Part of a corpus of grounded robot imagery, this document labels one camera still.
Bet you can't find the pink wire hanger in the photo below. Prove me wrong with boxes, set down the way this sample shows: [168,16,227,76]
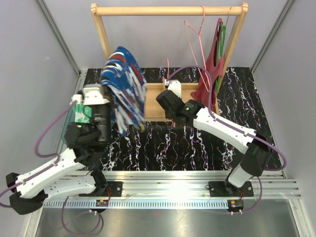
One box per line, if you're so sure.
[184,5,212,93]
[161,58,177,128]

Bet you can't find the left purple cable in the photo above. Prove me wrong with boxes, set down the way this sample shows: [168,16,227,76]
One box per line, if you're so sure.
[0,100,104,234]

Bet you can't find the blue patterned trousers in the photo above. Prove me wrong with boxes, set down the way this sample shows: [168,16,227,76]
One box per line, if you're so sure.
[99,46,147,136]

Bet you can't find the maroon tank top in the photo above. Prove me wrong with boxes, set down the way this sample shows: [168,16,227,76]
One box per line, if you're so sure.
[191,18,225,109]

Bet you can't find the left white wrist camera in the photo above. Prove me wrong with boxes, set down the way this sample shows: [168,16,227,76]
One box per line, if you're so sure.
[71,84,110,106]

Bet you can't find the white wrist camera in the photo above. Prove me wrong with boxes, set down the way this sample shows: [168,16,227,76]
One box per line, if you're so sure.
[163,79,182,98]
[71,84,110,106]

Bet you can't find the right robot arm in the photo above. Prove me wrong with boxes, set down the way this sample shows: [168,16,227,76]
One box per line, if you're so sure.
[156,89,271,197]

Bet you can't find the green tie-dye trousers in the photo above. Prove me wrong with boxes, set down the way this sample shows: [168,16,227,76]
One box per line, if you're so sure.
[67,104,92,123]

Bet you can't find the wooden clothes rack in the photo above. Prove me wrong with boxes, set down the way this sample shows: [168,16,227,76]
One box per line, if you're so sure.
[91,2,248,121]

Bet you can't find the blue transparent plastic bin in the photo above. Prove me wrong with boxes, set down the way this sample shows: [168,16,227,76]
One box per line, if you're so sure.
[61,106,75,145]

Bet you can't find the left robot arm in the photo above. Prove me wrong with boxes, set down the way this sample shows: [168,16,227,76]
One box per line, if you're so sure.
[1,104,112,215]

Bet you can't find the green hanger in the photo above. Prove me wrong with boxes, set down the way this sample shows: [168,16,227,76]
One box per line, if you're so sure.
[214,21,227,92]

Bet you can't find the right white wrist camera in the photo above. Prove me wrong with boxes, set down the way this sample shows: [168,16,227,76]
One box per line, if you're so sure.
[163,79,182,98]

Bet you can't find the aluminium mounting rail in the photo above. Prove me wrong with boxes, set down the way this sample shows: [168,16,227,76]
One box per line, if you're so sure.
[33,169,302,209]

